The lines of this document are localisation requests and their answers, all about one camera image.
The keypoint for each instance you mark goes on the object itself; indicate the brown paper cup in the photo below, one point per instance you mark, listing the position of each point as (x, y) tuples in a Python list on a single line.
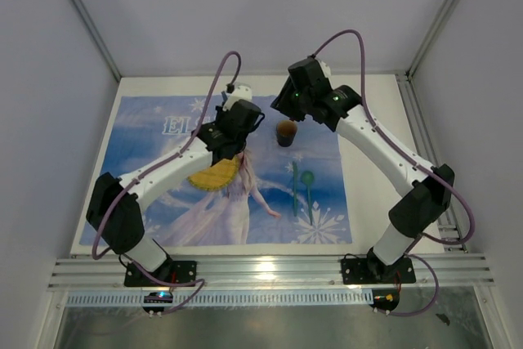
[(286, 131)]

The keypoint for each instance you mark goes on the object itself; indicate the white slotted cable duct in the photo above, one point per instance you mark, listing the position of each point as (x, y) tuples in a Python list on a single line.
[(207, 297)]

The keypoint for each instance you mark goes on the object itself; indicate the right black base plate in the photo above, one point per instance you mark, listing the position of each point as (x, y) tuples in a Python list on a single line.
[(363, 270)]

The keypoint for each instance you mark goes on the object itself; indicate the aluminium front rail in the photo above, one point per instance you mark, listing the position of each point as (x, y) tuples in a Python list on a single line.
[(272, 272)]

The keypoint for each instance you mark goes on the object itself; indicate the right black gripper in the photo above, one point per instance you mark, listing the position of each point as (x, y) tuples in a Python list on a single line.
[(283, 102)]

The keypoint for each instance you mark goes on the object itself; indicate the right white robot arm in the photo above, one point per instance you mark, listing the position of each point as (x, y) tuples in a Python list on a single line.
[(422, 187)]

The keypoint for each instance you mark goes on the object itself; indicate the teal plastic knife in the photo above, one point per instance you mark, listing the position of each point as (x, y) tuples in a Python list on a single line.
[(295, 200)]

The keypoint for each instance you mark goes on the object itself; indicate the right aluminium side rail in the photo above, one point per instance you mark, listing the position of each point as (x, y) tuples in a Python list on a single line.
[(448, 226)]

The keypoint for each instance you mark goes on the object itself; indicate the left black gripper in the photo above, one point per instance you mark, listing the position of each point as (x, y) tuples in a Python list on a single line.
[(221, 113)]

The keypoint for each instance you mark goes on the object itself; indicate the yellow woven round plate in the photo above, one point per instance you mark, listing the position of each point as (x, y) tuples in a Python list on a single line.
[(216, 177)]

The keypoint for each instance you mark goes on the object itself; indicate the dark teal plastic fork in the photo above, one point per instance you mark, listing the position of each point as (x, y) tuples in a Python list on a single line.
[(224, 98)]

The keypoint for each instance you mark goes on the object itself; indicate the teal plastic spoon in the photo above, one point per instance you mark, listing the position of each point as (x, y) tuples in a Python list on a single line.
[(307, 179)]

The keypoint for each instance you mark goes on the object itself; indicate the blue pink Elsa cloth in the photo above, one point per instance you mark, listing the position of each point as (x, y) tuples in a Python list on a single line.
[(257, 206)]

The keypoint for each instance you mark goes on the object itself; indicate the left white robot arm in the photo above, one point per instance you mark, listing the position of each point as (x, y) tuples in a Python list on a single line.
[(116, 206)]

